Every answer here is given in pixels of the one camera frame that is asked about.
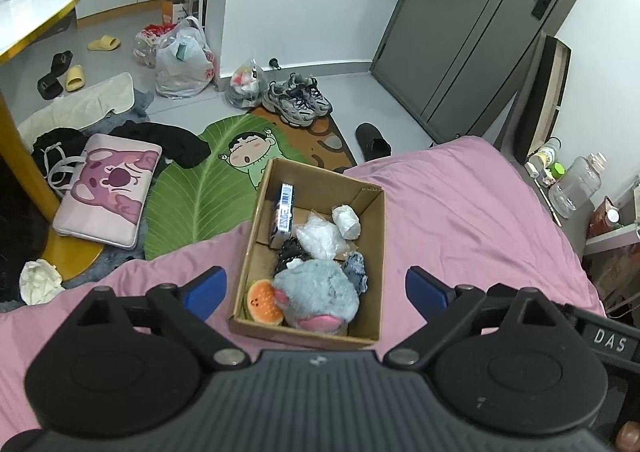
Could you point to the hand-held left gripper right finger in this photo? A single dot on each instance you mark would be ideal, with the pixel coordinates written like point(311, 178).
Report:
point(427, 292)

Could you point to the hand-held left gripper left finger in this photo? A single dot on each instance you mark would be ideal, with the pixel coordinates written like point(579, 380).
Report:
point(205, 292)

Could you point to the burger plush toy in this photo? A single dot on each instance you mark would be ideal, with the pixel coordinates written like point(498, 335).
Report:
point(262, 304)

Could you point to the white wrapper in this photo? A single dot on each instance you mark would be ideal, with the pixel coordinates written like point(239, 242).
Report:
point(347, 222)

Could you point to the grey elephant plush toy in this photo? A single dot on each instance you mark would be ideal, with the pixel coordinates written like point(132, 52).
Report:
point(320, 292)

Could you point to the white plastic packet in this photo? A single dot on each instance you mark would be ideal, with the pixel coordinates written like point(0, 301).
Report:
point(320, 237)

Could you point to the person's right hand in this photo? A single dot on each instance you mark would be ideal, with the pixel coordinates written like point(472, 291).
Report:
point(629, 437)

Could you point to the pink bedsheet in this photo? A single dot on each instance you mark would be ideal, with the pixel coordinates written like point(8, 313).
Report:
point(450, 207)

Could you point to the white bedside shelf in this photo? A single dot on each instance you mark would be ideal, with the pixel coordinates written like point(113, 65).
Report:
point(615, 234)

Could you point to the green leaf mat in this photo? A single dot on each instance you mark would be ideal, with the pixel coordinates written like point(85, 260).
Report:
point(200, 182)

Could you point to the blue carton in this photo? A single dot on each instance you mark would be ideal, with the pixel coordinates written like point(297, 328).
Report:
point(284, 212)

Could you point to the brown carton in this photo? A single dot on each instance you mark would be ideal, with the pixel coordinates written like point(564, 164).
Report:
point(605, 217)

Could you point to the pink laptop bag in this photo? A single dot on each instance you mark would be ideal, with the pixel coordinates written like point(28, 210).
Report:
point(110, 192)

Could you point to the black clothing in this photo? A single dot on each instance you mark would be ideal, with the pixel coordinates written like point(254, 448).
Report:
point(170, 142)

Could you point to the clear plastic jar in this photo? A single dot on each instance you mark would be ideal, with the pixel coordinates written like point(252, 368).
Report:
point(575, 184)

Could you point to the black shoe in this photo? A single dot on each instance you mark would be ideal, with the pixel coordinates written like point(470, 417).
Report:
point(372, 139)

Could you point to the crumpled white paper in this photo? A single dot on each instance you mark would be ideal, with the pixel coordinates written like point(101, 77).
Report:
point(40, 282)

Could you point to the white bottle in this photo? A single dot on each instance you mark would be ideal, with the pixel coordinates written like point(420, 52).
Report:
point(542, 157)

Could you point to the brown floor mat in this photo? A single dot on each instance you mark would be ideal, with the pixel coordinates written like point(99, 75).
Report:
point(320, 147)

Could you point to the grey sneaker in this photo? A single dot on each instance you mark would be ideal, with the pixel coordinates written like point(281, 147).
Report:
point(320, 102)
point(290, 112)

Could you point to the clear plastic bag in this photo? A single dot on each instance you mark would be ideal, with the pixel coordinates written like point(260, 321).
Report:
point(245, 87)

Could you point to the white towel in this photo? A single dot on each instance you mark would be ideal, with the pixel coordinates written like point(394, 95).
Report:
point(85, 104)

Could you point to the white plastic bag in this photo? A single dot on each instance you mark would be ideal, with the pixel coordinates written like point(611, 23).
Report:
point(182, 67)

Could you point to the black door stopper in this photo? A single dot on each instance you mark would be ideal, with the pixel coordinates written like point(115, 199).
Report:
point(273, 63)

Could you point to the leaning wooden board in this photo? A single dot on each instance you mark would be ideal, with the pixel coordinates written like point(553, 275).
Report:
point(550, 82)

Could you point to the yellow slipper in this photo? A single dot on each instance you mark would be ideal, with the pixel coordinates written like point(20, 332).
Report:
point(104, 43)
point(75, 78)

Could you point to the plastic bag red print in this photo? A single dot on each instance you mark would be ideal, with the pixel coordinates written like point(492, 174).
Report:
point(147, 44)

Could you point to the black slipper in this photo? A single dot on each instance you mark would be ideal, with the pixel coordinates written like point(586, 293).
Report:
point(61, 62)
point(50, 86)

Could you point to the grey door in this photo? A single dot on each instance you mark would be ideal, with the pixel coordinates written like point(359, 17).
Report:
point(450, 32)

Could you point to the small cardboard box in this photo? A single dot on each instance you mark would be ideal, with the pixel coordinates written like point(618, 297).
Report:
point(175, 12)

